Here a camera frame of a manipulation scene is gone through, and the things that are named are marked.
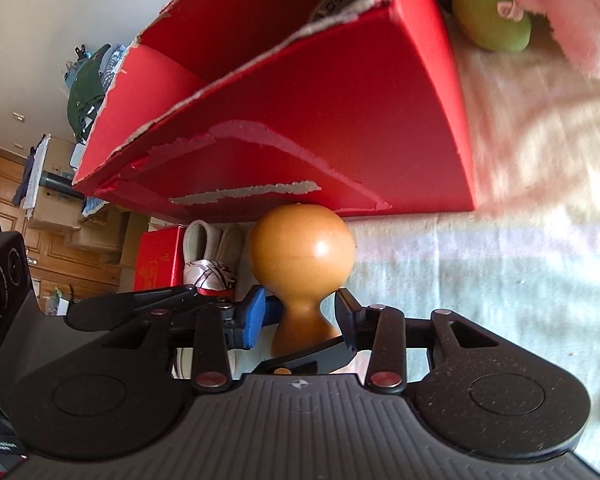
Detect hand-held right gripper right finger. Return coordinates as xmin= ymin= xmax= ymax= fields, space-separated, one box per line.
xmin=334 ymin=287 xmax=502 ymax=394

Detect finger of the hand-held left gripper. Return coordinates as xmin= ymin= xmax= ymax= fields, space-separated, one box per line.
xmin=66 ymin=284 xmax=198 ymax=332

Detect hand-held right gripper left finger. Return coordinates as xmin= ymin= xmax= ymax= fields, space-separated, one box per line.
xmin=100 ymin=285 xmax=283 ymax=394

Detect small red gift box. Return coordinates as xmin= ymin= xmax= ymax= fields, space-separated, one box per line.
xmin=132 ymin=225 xmax=187 ymax=292

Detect orange wooden gourd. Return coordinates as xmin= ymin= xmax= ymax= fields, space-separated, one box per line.
xmin=249 ymin=203 xmax=356 ymax=358

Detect large red cardboard box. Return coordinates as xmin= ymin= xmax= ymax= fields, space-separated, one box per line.
xmin=72 ymin=0 xmax=477 ymax=222

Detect brown cardboard box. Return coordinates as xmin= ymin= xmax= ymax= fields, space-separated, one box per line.
xmin=27 ymin=137 xmax=88 ymax=233
xmin=64 ymin=207 xmax=131 ymax=266

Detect wooden cabinet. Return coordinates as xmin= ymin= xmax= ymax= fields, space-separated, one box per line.
xmin=0 ymin=140 xmax=126 ymax=312

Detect hanging clothes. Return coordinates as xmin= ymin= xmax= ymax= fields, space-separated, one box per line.
xmin=12 ymin=134 xmax=52 ymax=219

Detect black cylinder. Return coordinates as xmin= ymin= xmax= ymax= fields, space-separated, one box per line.
xmin=39 ymin=171 xmax=81 ymax=194

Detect dark green cap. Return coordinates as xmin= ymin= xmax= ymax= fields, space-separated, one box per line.
xmin=66 ymin=44 xmax=112 ymax=142

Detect blue patterned cloth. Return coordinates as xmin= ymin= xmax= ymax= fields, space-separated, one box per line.
xmin=100 ymin=45 xmax=133 ymax=93

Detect green plush toy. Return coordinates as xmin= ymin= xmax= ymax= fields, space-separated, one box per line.
xmin=425 ymin=0 xmax=532 ymax=54

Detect pale pink plush rabbit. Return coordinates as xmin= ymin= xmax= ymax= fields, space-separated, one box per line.
xmin=500 ymin=0 xmax=600 ymax=80

